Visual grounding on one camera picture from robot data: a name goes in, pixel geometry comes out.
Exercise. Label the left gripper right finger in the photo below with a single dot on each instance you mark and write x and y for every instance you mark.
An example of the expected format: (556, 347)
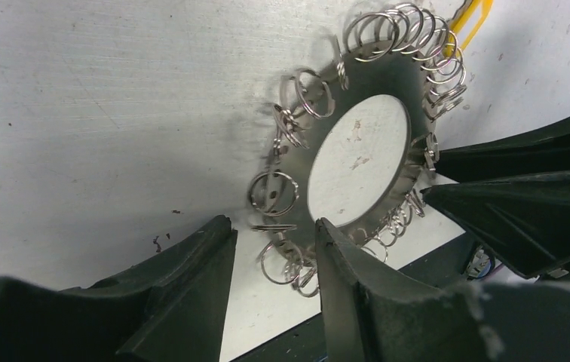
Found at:
(516, 322)

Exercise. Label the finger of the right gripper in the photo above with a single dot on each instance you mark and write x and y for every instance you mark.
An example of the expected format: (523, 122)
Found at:
(523, 220)
(543, 150)

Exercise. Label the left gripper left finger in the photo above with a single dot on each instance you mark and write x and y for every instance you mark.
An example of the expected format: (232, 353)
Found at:
(170, 307)

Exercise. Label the metal disc with key rings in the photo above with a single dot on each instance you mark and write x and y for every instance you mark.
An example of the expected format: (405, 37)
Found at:
(353, 140)

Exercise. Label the key with yellow tag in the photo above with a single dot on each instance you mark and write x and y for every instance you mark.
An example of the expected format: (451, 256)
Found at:
(467, 19)

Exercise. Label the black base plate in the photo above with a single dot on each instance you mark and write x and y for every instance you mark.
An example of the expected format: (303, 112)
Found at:
(372, 312)

